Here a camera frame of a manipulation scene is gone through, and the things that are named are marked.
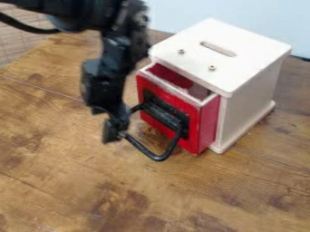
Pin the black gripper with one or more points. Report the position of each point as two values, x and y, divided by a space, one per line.
101 92

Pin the black drawer handle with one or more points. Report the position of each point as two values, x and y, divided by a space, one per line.
165 119

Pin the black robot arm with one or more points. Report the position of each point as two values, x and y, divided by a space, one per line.
121 22

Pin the white wooden box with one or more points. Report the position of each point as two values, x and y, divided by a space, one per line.
232 62

